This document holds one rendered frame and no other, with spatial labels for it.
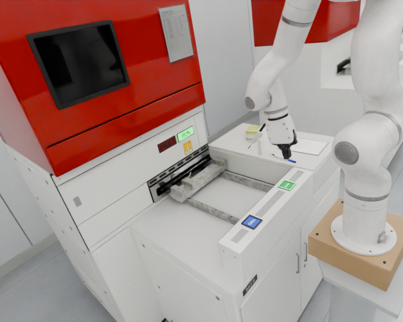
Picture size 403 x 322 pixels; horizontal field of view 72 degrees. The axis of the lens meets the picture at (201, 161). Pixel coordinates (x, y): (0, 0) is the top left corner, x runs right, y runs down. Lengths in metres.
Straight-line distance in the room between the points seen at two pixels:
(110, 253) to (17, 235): 1.58
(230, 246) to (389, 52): 0.69
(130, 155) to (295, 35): 0.82
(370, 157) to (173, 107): 0.86
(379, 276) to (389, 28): 0.69
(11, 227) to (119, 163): 1.73
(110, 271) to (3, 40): 1.01
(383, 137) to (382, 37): 0.23
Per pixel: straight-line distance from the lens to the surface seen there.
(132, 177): 1.32
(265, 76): 0.93
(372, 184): 0.89
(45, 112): 1.06
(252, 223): 1.03
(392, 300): 1.07
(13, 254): 2.97
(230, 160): 1.55
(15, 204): 2.78
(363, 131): 0.79
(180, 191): 1.36
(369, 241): 1.04
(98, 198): 1.27
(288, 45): 0.91
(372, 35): 0.77
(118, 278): 1.52
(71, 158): 1.11
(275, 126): 1.06
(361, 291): 1.06
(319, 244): 1.07
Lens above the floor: 1.65
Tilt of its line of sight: 28 degrees down
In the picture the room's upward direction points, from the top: 11 degrees counter-clockwise
